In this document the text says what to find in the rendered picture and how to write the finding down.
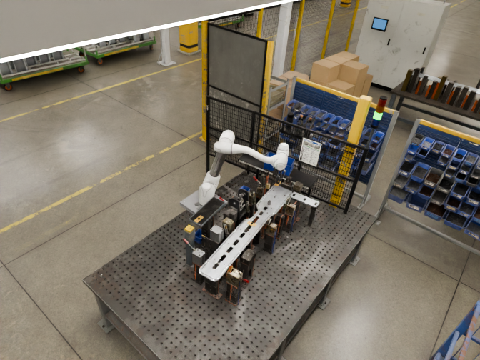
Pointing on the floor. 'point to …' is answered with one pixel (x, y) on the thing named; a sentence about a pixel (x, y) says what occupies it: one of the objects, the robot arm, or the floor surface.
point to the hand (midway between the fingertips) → (278, 180)
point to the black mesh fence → (276, 147)
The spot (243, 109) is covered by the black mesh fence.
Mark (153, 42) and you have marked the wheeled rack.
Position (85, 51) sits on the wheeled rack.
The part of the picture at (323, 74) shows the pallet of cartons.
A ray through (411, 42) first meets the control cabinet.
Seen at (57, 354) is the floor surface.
